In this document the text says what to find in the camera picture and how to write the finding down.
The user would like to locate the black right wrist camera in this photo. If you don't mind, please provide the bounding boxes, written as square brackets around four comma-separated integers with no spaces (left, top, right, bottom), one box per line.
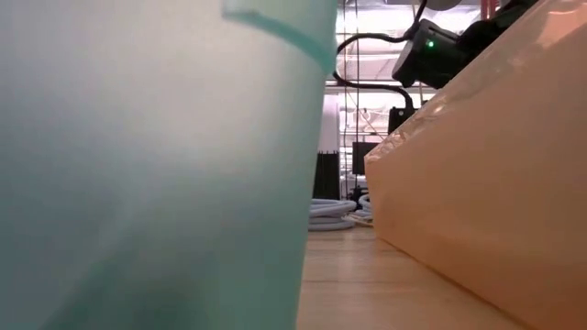
[387,105,417,136]

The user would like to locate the black background monitor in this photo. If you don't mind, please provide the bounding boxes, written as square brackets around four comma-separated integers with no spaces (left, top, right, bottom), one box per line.
[351,141,381,175]

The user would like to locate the light blue coiled cable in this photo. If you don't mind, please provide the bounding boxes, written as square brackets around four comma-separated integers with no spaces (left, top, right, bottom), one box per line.
[357,193,375,220]
[307,198,359,233]

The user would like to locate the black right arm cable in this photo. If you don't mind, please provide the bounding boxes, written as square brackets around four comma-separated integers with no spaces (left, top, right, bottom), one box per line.
[332,0,430,114]

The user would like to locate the short gold beige cable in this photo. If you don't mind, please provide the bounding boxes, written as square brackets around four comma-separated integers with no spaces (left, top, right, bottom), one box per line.
[343,214,375,229]

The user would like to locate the green translucent plastic bin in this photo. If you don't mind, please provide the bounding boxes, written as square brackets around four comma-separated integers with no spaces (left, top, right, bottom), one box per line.
[0,0,340,330]

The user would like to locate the orange translucent plastic bin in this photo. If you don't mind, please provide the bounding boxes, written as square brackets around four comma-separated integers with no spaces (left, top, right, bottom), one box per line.
[364,0,587,330]

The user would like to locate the grey round disc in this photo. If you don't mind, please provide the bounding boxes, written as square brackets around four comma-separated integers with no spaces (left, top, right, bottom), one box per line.
[425,0,464,12]

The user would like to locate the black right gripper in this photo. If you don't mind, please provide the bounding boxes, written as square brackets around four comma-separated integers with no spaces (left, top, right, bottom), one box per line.
[391,17,470,91]

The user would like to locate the white and black pillar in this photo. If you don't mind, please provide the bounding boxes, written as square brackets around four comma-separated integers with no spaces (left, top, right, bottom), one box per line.
[313,93,341,202]

